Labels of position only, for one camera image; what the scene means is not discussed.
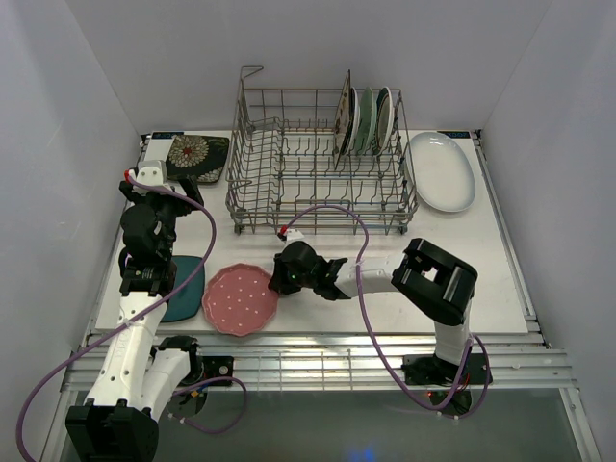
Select pink dotted scalloped plate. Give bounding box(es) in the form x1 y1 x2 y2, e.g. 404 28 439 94
202 263 278 337

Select cream floral square plate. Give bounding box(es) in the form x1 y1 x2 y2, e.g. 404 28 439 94
332 70 351 167

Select green floral plate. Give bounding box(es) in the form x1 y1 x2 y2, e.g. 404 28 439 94
355 87 376 155

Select green red rimmed white plate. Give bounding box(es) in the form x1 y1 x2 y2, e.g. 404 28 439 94
373 87 395 156

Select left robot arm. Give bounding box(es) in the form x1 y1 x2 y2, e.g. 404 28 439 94
65 170 204 461

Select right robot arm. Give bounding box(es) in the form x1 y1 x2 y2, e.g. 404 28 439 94
269 238 478 385

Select black floral square plate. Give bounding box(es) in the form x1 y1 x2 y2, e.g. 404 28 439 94
166 135 230 185

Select dark teal plate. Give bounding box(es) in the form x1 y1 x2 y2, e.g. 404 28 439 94
161 255 206 323

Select white oval plate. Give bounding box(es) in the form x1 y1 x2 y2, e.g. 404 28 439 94
410 132 476 214

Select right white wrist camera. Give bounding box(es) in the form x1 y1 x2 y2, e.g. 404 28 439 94
277 226 305 244

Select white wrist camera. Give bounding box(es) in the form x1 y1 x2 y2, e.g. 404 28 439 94
277 226 305 244
124 160 169 195

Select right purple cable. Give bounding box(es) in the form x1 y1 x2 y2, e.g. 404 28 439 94
278 204 492 419

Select purple cable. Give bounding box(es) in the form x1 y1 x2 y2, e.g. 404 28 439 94
278 204 492 419
17 167 247 462

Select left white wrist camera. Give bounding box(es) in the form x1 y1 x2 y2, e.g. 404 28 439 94
124 160 169 195

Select grey wire dish rack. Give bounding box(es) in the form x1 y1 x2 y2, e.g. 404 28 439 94
225 65 418 235

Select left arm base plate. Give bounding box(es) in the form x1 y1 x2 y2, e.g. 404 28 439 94
200 356 235 387

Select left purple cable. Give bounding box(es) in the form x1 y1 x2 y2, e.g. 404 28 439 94
17 167 247 462

